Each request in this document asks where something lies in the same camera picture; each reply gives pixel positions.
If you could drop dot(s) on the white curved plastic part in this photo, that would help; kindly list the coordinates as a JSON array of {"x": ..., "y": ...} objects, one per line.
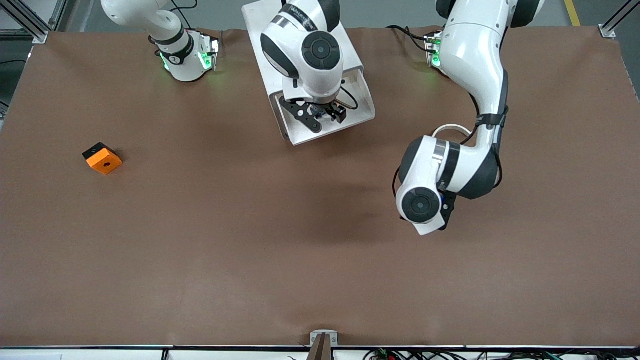
[{"x": 450, "y": 126}]

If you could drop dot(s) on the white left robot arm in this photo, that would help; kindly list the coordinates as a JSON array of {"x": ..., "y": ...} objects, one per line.
[{"x": 475, "y": 60}]

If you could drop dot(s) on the orange black block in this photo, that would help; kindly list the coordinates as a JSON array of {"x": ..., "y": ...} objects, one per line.
[{"x": 105, "y": 162}]

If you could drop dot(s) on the metal mount bracket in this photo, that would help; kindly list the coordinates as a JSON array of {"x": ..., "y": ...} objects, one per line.
[{"x": 323, "y": 345}]

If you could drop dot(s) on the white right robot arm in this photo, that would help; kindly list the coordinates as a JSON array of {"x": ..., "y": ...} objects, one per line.
[{"x": 320, "y": 50}]

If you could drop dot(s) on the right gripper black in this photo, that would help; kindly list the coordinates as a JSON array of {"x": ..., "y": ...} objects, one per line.
[{"x": 332, "y": 109}]

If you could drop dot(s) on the aluminium frame post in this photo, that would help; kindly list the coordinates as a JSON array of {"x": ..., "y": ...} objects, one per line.
[
  {"x": 40, "y": 35},
  {"x": 606, "y": 32}
]

